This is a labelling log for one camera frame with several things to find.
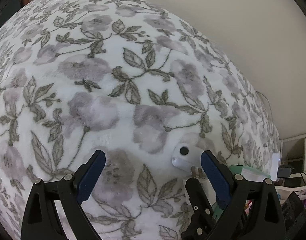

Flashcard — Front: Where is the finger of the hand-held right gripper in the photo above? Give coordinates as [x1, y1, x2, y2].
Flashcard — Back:
[181, 177, 220, 240]

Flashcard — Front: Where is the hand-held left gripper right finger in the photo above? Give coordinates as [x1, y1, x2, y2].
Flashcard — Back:
[200, 150, 286, 240]

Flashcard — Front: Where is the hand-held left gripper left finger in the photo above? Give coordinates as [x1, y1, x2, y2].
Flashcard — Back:
[21, 150, 106, 240]

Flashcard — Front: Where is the green translucent storage box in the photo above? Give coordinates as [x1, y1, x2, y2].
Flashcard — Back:
[213, 164, 272, 220]

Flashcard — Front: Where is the white charger plug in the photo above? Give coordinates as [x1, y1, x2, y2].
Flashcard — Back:
[172, 142, 203, 180]

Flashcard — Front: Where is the floral blanket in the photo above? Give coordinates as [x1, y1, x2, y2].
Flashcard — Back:
[0, 0, 281, 240]

